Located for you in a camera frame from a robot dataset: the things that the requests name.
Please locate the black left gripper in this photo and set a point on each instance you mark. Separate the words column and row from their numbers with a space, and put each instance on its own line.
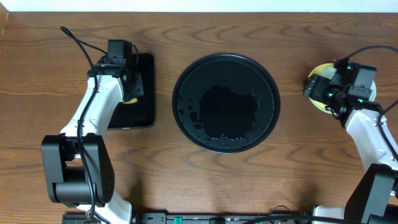
column 135, row 86

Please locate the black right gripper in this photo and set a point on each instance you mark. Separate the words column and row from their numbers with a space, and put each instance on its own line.
column 319, row 84

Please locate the green and yellow sponge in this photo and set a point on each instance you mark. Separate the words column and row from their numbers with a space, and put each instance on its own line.
column 132, row 101

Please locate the yellow plate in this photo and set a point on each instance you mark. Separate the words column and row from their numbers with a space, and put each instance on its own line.
column 319, row 90

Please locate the light green plate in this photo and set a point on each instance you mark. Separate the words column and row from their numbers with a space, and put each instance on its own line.
column 328, row 71

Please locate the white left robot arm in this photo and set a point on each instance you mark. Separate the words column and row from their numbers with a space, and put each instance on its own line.
column 78, row 170

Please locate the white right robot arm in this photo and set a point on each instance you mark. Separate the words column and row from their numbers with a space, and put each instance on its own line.
column 377, row 148

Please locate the black rectangular water tray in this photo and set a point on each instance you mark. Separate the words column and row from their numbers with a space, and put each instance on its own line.
column 140, row 114

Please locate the round black tray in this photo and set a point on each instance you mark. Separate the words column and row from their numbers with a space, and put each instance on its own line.
column 226, row 103

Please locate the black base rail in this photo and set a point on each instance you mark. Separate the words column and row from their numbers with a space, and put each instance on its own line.
column 163, row 218

